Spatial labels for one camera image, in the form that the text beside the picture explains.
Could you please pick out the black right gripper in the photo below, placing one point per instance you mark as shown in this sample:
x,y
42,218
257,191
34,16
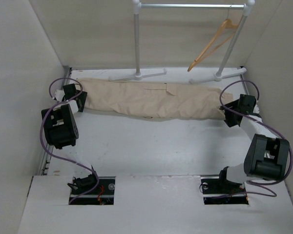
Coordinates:
x,y
229,121

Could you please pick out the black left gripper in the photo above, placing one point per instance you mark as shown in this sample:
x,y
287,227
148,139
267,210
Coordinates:
x,y
82,97

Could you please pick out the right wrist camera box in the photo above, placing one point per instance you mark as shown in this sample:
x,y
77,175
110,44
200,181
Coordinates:
x,y
247,105

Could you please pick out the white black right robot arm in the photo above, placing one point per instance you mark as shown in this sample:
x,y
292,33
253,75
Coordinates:
x,y
266,159

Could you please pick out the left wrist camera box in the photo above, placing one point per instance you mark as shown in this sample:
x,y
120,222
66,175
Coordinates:
x,y
67,92

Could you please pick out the wooden clothes hanger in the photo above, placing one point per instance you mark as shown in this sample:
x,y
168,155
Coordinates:
x,y
207,51

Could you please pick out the white metal clothes rack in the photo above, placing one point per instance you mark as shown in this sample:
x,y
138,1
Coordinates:
x,y
173,34

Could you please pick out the beige trousers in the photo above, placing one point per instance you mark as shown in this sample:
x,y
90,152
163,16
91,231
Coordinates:
x,y
155,100

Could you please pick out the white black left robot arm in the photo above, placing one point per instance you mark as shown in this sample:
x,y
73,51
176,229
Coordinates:
x,y
59,129

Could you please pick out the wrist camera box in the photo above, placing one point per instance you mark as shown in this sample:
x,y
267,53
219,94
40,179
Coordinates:
x,y
67,92
247,105

